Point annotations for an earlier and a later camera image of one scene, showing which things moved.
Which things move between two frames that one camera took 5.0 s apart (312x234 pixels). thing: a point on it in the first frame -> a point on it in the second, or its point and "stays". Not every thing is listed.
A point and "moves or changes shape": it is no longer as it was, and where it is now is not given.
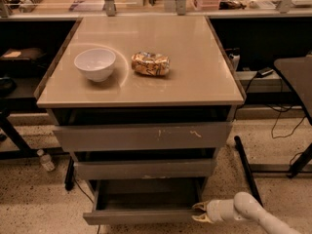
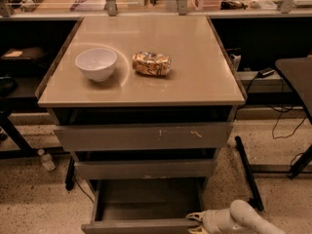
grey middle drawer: x=144 y=169 stays
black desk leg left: x=69 y=175 stays
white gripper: x=214 y=211 -> x=211 y=222
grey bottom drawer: x=143 y=202 moves or changes shape
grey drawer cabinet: x=143 y=102 stays
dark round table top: x=297 y=73 stays
